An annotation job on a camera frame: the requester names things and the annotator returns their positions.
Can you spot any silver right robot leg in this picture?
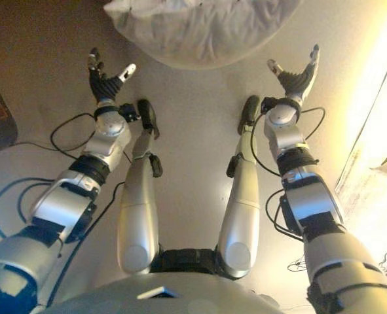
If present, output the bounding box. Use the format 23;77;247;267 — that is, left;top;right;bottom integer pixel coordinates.
218;94;262;279

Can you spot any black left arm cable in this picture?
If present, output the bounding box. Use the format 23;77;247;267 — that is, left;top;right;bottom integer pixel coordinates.
50;112;98;153

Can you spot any silver robot torso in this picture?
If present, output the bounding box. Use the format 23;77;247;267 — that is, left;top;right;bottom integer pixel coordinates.
45;248;314;314

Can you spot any white fringed cushion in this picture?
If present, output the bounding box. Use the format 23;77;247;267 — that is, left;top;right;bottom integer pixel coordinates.
102;0;306;70

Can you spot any silver left robot leg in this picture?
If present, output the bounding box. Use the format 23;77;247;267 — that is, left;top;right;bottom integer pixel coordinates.
117;99;163;275

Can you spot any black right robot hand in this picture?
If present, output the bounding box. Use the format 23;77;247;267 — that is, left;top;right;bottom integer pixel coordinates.
267;43;322;101

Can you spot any silver robot leg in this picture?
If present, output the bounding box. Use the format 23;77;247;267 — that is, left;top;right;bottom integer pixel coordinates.
218;94;262;279
117;99;163;275

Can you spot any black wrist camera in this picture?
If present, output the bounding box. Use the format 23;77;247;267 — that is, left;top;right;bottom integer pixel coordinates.
260;97;276;114
120;103;140;124

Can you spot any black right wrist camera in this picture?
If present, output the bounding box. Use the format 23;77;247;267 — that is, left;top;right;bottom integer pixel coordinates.
260;97;276;114

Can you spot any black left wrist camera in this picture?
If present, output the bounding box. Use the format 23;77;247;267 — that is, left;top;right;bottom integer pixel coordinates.
120;103;140;124

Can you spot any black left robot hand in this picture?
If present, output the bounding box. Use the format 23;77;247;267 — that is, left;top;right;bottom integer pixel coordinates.
87;46;138;103

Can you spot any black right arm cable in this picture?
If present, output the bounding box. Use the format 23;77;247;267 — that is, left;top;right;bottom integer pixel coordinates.
249;106;327;179

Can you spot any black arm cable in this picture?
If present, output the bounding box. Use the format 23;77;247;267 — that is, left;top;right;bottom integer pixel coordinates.
50;112;98;153
249;106;327;179

